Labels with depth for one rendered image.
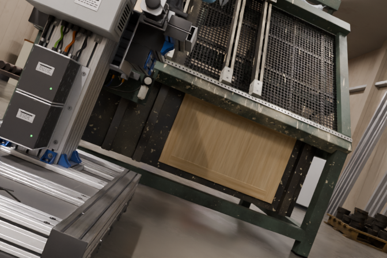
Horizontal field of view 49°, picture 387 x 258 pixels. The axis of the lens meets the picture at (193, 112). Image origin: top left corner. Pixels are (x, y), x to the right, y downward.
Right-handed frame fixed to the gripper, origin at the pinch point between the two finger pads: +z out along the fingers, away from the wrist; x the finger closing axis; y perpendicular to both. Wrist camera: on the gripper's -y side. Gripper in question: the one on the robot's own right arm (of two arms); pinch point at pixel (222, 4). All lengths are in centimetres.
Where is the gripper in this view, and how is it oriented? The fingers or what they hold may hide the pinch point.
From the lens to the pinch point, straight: 266.1
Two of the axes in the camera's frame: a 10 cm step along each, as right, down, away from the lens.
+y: 1.5, -4.1, 9.0
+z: -3.4, 8.3, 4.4
